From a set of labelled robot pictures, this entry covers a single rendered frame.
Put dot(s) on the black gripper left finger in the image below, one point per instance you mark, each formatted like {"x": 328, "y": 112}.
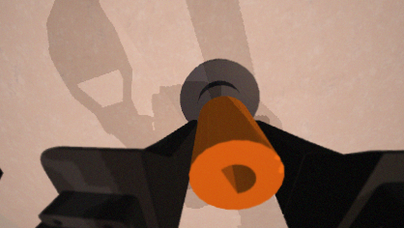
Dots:
{"x": 158, "y": 175}

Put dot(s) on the orange knob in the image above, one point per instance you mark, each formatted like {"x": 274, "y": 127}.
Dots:
{"x": 233, "y": 165}

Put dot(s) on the dark grey round pedestal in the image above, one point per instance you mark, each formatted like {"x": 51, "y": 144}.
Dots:
{"x": 215, "y": 78}

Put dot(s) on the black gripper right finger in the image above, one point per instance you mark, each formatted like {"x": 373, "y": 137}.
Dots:
{"x": 323, "y": 188}

